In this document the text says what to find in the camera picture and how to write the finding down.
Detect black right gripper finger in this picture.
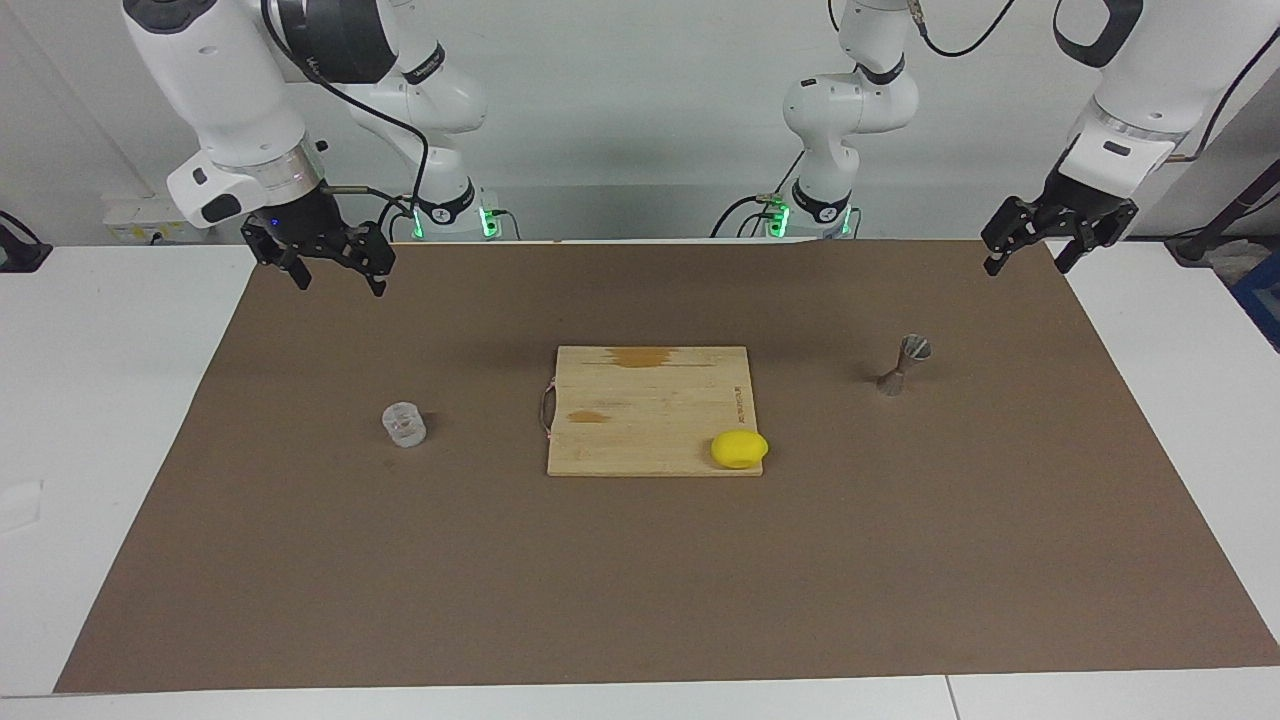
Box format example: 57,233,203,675
243,222,313,291
335,222,397,298

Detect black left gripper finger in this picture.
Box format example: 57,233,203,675
1053,218,1128,275
981,197,1051,277

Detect metal double jigger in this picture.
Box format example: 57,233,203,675
876,334,933,398

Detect clear glass cup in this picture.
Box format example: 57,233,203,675
381,401,428,449

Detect black tripod leg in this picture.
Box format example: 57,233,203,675
1165,160,1280,266

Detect black stand base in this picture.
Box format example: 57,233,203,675
0,210,53,273

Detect brown table mat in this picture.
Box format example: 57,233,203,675
52,238,1280,694

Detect wooden cutting board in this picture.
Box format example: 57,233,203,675
546,345,764,478

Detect yellow lemon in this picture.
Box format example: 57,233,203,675
710,429,770,470

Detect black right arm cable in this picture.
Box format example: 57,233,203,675
262,0,432,241

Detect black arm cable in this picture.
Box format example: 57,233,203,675
905,0,1280,161
262,0,432,241

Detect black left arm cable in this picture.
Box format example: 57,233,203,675
905,0,1280,161

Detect black left base cables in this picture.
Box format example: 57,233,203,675
712,150,803,239

